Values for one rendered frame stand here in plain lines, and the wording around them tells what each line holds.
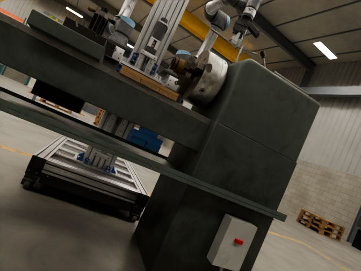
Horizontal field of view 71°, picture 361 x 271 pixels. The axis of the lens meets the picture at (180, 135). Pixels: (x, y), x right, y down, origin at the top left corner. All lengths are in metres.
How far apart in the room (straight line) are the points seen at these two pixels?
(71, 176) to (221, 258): 1.10
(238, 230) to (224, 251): 0.13
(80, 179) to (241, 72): 1.26
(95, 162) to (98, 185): 0.34
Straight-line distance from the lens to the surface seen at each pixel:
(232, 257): 1.50
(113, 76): 1.23
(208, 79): 1.37
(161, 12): 2.37
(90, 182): 1.89
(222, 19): 2.21
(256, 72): 1.44
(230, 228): 1.41
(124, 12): 2.24
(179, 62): 1.44
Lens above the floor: 0.67
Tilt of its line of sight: 2 degrees up
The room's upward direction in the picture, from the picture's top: 24 degrees clockwise
